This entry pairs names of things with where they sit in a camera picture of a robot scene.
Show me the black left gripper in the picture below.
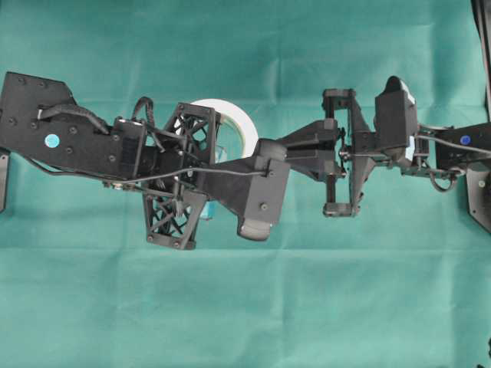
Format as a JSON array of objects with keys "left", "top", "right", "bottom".
[{"left": 141, "top": 103, "right": 229, "bottom": 250}]

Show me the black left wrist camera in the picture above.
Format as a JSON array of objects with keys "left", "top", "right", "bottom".
[{"left": 198, "top": 139, "right": 291, "bottom": 241}]

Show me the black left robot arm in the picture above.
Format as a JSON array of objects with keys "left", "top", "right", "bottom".
[{"left": 1, "top": 72, "right": 219, "bottom": 250}]

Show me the green table cloth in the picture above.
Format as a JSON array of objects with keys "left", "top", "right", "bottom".
[{"left": 1, "top": 1, "right": 490, "bottom": 367}]

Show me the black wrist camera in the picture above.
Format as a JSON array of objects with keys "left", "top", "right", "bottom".
[
  {"left": 374, "top": 76, "right": 418, "bottom": 168},
  {"left": 198, "top": 139, "right": 291, "bottom": 241}
]

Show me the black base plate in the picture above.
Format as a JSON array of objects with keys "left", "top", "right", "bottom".
[
  {"left": 0, "top": 147, "right": 10, "bottom": 212},
  {"left": 466, "top": 162, "right": 490, "bottom": 232}
]

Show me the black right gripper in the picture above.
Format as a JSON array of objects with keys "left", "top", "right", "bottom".
[{"left": 276, "top": 89, "right": 376, "bottom": 218}]

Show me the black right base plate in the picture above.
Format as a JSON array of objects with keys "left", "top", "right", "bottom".
[{"left": 466, "top": 162, "right": 490, "bottom": 232}]

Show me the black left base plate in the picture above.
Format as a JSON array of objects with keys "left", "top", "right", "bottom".
[{"left": 0, "top": 147, "right": 10, "bottom": 212}]

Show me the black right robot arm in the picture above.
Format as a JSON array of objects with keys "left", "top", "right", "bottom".
[{"left": 279, "top": 89, "right": 490, "bottom": 217}]

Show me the white duct tape roll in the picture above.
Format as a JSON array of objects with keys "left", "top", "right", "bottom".
[{"left": 191, "top": 98, "right": 259, "bottom": 158}]

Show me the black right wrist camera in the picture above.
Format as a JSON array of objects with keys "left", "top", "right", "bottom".
[{"left": 374, "top": 76, "right": 418, "bottom": 168}]

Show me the black cable top right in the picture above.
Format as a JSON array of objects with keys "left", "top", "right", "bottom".
[{"left": 470, "top": 0, "right": 491, "bottom": 84}]

